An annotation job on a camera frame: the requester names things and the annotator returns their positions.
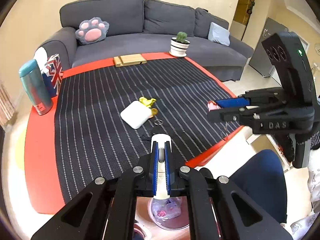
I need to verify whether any white plastic tube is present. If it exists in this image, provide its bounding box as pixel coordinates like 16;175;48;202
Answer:
151;134;171;200

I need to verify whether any orange translucent keychain charm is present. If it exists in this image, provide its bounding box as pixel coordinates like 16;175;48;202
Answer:
150;108;158;117

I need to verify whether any white square box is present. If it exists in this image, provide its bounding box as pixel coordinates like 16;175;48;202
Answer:
120;101;151;129

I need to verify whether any yellow toy figure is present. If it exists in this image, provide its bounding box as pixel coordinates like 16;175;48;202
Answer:
138;96;156;108

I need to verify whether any plastic bag of trash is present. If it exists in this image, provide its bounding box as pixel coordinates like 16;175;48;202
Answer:
151;197;183;220

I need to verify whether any pink translucent trash bin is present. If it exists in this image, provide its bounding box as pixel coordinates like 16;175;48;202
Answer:
148;196;189;231

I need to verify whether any grey refrigerator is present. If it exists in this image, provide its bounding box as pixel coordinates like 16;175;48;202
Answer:
248;17;290;78

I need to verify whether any dark pinstriped table mat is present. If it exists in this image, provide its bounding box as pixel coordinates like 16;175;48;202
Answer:
54;58;239;202

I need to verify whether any light blue cushion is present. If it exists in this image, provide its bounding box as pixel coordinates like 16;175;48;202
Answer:
208;22;230;46

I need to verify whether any potted cactus striped pot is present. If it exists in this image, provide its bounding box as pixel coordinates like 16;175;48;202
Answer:
169;31;190;57

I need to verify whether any wooden phone stand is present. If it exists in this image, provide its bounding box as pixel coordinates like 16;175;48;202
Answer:
113;54;147;67

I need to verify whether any union jack tissue box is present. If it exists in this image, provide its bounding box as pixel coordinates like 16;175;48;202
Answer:
41;54;63;98

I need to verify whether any cat paw cushion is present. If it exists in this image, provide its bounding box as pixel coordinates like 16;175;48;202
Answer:
75;17;110;45

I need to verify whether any grey fabric sofa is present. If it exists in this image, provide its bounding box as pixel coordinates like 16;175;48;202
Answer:
34;0;253;81

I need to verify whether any teal thermos bottle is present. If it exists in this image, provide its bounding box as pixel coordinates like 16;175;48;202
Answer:
18;59;53;115

